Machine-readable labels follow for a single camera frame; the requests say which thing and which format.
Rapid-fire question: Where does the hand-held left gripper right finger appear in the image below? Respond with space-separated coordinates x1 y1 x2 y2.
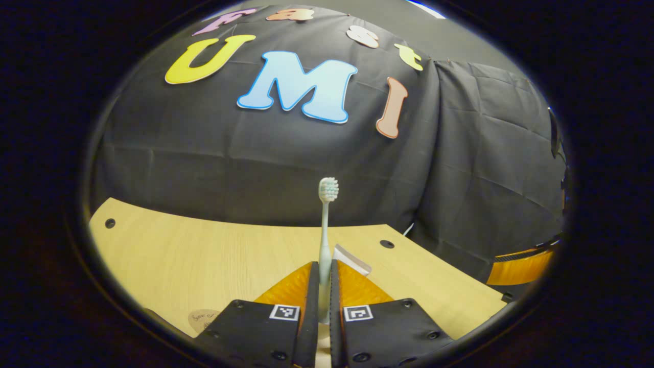
330 259 455 368

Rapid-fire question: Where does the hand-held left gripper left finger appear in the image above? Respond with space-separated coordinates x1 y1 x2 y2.
196 261 320 368

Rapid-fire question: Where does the round cork coaster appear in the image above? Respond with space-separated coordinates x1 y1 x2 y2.
188 309 221 336

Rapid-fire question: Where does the pale blue toothbrush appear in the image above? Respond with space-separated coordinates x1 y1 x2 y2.
318 177 340 325

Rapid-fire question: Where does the white cup with wooden handle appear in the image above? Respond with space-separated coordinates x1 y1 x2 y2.
333 244 372 277

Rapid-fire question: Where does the black backdrop cloth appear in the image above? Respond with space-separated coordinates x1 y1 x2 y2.
92 4 568 284

